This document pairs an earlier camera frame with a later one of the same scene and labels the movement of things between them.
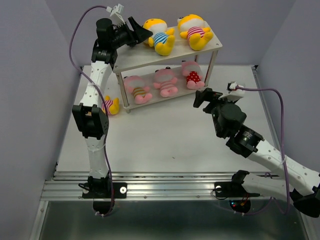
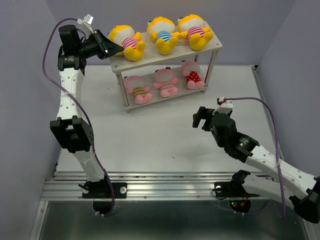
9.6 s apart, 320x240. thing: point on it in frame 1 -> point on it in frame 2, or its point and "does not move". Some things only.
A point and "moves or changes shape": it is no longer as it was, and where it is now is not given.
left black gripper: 139,34 -> 106,48
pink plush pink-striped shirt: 164,79 does not move
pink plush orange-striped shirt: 135,85 does not move
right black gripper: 206,95 -> 202,113
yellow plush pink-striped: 112,106 -> 124,36
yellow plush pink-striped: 194,29 does not move
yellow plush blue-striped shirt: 163,39 moves or changes shape
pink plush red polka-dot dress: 192,70 does not move
